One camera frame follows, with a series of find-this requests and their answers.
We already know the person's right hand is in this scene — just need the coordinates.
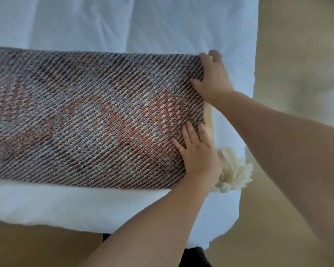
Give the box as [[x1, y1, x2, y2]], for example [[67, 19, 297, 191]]
[[189, 50, 235, 105]]

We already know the person's left hand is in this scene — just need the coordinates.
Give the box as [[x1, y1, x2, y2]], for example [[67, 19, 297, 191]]
[[171, 121, 224, 190]]

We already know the woven patterned bed runner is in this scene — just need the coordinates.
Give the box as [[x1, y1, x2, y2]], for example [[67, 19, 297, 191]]
[[0, 45, 209, 191]]

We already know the person's left forearm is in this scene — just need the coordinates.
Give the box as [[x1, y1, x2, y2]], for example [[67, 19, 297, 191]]
[[79, 174, 215, 267]]

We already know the person's right forearm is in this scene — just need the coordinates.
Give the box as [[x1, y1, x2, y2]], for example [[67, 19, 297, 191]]
[[210, 90, 334, 267]]

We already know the cream yarn tassel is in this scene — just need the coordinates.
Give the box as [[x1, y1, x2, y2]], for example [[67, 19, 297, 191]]
[[213, 147, 254, 194]]

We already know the white bed sheet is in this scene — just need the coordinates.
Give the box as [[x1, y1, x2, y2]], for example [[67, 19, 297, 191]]
[[0, 0, 260, 250]]

